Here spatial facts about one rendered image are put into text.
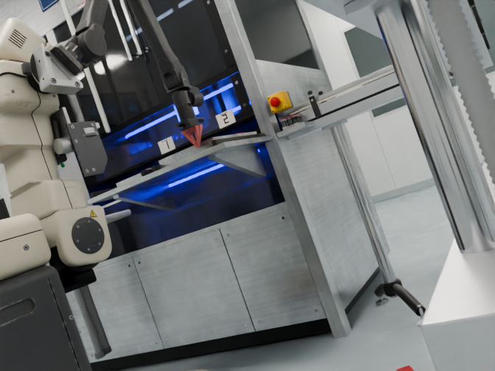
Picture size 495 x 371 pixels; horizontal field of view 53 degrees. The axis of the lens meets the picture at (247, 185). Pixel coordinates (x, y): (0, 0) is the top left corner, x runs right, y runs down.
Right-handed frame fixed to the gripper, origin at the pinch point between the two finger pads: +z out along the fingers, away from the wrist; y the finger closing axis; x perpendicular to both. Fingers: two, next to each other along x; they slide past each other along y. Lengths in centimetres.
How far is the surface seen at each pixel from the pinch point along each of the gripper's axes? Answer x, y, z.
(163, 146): 43, 39, -11
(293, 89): -12, 77, -17
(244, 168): -2.2, 23.0, 12.4
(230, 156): -2.3, 15.1, 6.6
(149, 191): 48, 24, 7
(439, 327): -87, -110, 35
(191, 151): 4.9, 2.1, 0.7
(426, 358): -49, 9, 90
